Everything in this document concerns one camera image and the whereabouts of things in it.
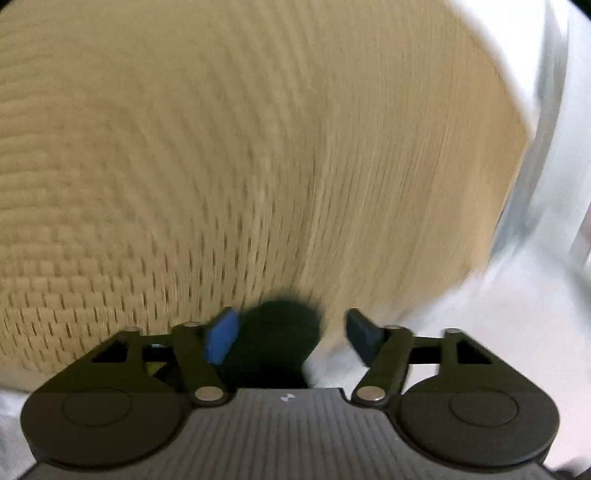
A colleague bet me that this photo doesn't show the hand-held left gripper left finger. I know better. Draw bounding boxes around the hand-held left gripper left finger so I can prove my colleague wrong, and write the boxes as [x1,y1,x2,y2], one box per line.
[90,307,241,407]

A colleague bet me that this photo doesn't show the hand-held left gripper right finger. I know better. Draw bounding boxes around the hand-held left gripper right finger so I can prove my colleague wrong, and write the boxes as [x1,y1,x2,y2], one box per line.
[346,308,499,407]

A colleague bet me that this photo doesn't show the black white printed t-shirt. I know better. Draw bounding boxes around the black white printed t-shirt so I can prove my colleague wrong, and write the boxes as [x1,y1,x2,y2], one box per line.
[222,288,324,391]

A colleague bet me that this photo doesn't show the woven tan mattress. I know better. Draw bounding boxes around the woven tan mattress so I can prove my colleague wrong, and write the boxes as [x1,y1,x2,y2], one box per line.
[0,0,532,393]

